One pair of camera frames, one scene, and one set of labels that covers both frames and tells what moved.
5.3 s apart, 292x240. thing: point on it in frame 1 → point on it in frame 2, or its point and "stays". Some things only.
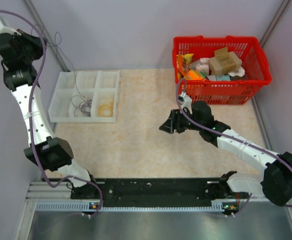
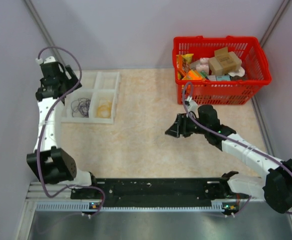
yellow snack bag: [183, 62] stays
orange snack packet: [193, 75] stays
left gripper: [36, 42] → [71, 74]
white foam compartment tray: [85, 96] stays
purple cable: [72, 103] → [77, 106]
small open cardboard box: [222, 54] stays
